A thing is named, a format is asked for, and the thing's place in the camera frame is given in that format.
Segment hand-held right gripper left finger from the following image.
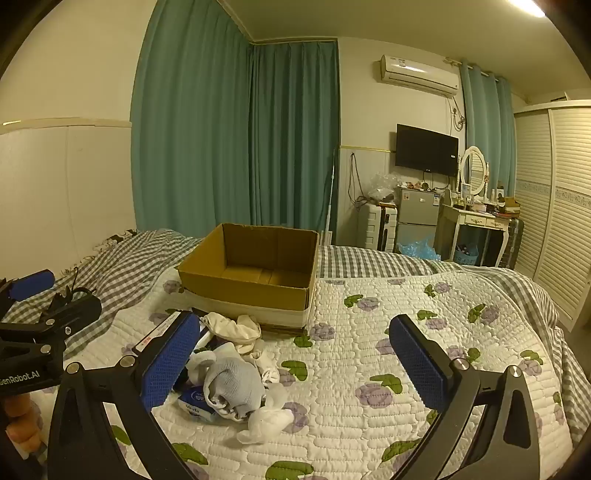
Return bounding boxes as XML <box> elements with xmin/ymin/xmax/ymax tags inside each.
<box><xmin>46</xmin><ymin>310</ymin><xmax>201</xmax><ymax>480</ymax></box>

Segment oval white vanity mirror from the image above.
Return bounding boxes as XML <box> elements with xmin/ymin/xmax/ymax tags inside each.
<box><xmin>458</xmin><ymin>146</ymin><xmax>489</xmax><ymax>197</ymax></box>

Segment brown cardboard box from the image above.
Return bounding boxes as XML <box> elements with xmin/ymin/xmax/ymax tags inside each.
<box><xmin>175</xmin><ymin>223</ymin><xmax>320</xmax><ymax>332</ymax></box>

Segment white louvered wardrobe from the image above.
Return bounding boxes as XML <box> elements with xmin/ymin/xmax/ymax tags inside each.
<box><xmin>513</xmin><ymin>99</ymin><xmax>591</xmax><ymax>334</ymax></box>

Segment black wall television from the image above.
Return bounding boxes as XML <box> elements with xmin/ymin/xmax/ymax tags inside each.
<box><xmin>394</xmin><ymin>124</ymin><xmax>460</xmax><ymax>177</ymax></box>

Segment dark suitcase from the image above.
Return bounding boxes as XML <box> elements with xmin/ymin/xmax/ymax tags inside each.
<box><xmin>501</xmin><ymin>217</ymin><xmax>525</xmax><ymax>271</ymax></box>

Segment blue tissue packet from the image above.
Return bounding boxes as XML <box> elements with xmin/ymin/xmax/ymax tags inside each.
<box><xmin>178</xmin><ymin>385</ymin><xmax>223</xmax><ymax>423</ymax></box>

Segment white dressing table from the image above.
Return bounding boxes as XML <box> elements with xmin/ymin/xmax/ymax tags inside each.
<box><xmin>436</xmin><ymin>202</ymin><xmax>511</xmax><ymax>268</ymax></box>

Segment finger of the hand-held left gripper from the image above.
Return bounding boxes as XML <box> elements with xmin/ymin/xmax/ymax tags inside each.
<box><xmin>37</xmin><ymin>294</ymin><xmax>103</xmax><ymax>345</ymax></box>
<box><xmin>0</xmin><ymin>270</ymin><xmax>56</xmax><ymax>319</ymax></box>

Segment dark wall cables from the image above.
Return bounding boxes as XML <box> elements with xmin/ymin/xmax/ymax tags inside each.
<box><xmin>348</xmin><ymin>152</ymin><xmax>366</xmax><ymax>206</ymax></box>

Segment grey gingham blanket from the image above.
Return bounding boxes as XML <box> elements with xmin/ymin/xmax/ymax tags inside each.
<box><xmin>0</xmin><ymin>228</ymin><xmax>574</xmax><ymax>352</ymax></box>

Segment narrow teal curtain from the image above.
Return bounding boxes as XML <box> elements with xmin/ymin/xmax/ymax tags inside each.
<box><xmin>461</xmin><ymin>60</ymin><xmax>516</xmax><ymax>200</ymax></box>

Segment white rectangular packet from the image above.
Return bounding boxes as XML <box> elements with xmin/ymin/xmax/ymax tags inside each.
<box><xmin>135</xmin><ymin>311</ymin><xmax>184</xmax><ymax>357</ymax></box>

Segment blue plastic bag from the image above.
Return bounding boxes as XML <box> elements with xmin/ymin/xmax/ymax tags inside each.
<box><xmin>397</xmin><ymin>237</ymin><xmax>443</xmax><ymax>262</ymax></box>

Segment white air conditioner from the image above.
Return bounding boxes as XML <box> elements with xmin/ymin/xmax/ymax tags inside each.
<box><xmin>379</xmin><ymin>54</ymin><xmax>461</xmax><ymax>98</ymax></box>

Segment clear plastic bags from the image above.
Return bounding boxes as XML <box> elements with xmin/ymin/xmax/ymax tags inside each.
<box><xmin>366</xmin><ymin>172</ymin><xmax>400</xmax><ymax>204</ymax></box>

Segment cream sock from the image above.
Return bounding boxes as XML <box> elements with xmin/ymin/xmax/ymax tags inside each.
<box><xmin>203</xmin><ymin>312</ymin><xmax>262</xmax><ymax>345</ymax></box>

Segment white suitcase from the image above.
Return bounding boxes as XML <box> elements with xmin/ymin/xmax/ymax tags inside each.
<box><xmin>358</xmin><ymin>203</ymin><xmax>399</xmax><ymax>253</ymax></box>

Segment white pole mop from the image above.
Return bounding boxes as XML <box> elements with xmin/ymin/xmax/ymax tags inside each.
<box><xmin>322</xmin><ymin>148</ymin><xmax>341</xmax><ymax>246</ymax></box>

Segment ceiling light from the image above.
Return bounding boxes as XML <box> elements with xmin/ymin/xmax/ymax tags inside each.
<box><xmin>502</xmin><ymin>0</ymin><xmax>549</xmax><ymax>19</ymax></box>

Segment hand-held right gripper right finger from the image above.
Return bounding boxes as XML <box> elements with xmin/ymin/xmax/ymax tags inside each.
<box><xmin>389</xmin><ymin>315</ymin><xmax>541</xmax><ymax>480</ymax></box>

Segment blue basket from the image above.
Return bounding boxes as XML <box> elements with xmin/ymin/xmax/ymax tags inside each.
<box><xmin>455</xmin><ymin>244</ymin><xmax>482</xmax><ymax>267</ymax></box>

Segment person's left hand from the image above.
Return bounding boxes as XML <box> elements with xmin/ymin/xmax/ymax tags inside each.
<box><xmin>6</xmin><ymin>392</ymin><xmax>44</xmax><ymax>457</ymax></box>

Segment grey drawer cabinet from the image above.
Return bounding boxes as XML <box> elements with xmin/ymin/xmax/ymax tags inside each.
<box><xmin>397</xmin><ymin>186</ymin><xmax>447</xmax><ymax>254</ymax></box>

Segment wide teal curtain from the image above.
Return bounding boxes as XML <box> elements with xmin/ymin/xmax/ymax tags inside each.
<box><xmin>130</xmin><ymin>0</ymin><xmax>253</xmax><ymax>234</ymax></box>

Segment white sock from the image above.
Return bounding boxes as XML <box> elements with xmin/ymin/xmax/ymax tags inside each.
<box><xmin>186</xmin><ymin>344</ymin><xmax>241</xmax><ymax>385</ymax></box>
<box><xmin>237</xmin><ymin>407</ymin><xmax>295</xmax><ymax>445</ymax></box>
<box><xmin>252</xmin><ymin>339</ymin><xmax>283</xmax><ymax>385</ymax></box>

